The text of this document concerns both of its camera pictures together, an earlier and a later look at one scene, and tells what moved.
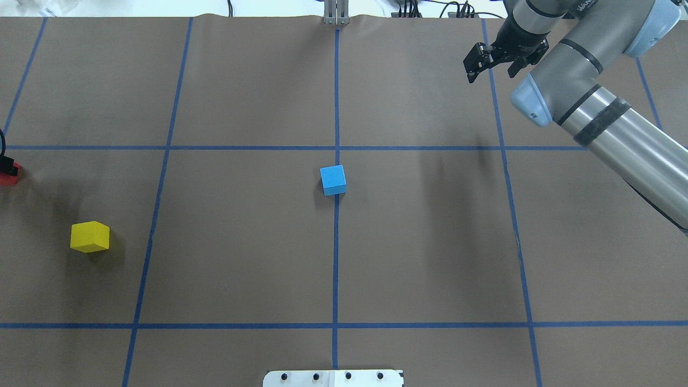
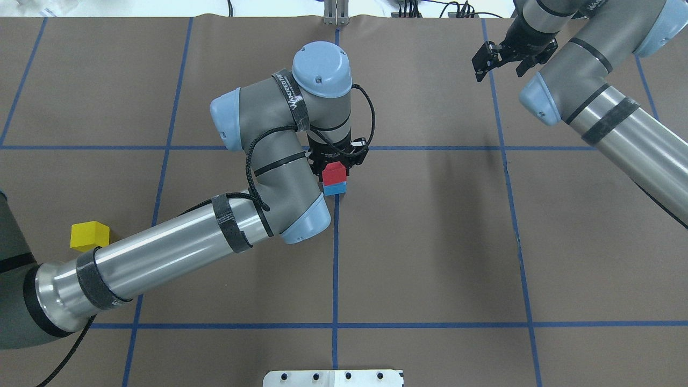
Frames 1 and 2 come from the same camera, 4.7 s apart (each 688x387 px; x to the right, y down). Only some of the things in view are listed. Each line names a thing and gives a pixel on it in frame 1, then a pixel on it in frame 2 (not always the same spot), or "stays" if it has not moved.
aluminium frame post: x=336 y=12 stays
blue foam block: x=334 y=180 stays
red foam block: x=7 y=179 -> x=334 y=172
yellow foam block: x=90 y=236 stays
